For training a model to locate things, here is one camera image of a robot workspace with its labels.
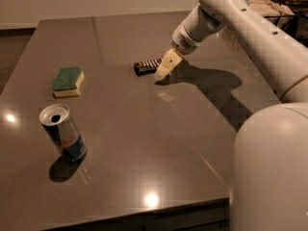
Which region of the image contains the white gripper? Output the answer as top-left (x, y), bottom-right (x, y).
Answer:
top-left (154, 24), bottom-right (202, 82)

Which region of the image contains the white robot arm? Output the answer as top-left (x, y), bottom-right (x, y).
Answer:
top-left (155, 0), bottom-right (308, 231)

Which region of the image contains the black rxbar chocolate bar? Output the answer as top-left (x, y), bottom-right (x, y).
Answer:
top-left (134, 58), bottom-right (162, 76)

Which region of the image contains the green yellow sponge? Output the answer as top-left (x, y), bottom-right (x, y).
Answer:
top-left (52, 66), bottom-right (85, 98)

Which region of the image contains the cabinet drawer front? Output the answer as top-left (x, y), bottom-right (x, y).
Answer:
top-left (64, 198), bottom-right (231, 231)

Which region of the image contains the black wire basket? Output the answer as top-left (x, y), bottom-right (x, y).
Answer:
top-left (250, 0), bottom-right (308, 47)

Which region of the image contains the red bull can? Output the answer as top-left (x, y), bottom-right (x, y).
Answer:
top-left (39, 104), bottom-right (88, 162)

